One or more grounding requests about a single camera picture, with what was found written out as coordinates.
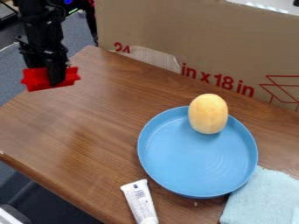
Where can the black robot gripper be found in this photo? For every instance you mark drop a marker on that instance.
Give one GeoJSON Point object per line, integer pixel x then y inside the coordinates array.
{"type": "Point", "coordinates": [40, 43]}

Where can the red plastic block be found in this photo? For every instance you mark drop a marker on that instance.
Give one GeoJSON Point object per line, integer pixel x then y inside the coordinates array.
{"type": "Point", "coordinates": [35, 78]}

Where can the grey fabric divider panel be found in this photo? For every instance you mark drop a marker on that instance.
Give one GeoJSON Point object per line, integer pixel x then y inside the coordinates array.
{"type": "Point", "coordinates": [76, 39]}

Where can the yellow potato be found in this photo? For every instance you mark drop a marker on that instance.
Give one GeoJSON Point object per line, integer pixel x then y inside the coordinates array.
{"type": "Point", "coordinates": [208, 113]}

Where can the brown cardboard box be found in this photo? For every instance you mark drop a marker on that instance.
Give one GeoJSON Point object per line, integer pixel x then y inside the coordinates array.
{"type": "Point", "coordinates": [239, 46]}

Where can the white cream tube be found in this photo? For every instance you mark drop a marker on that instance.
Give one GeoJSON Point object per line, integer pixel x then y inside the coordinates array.
{"type": "Point", "coordinates": [139, 200]}

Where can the blue round plate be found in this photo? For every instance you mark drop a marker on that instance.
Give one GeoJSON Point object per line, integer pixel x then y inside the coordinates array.
{"type": "Point", "coordinates": [196, 165]}

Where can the light blue towel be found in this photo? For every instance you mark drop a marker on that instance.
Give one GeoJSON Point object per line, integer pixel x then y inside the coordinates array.
{"type": "Point", "coordinates": [265, 201]}

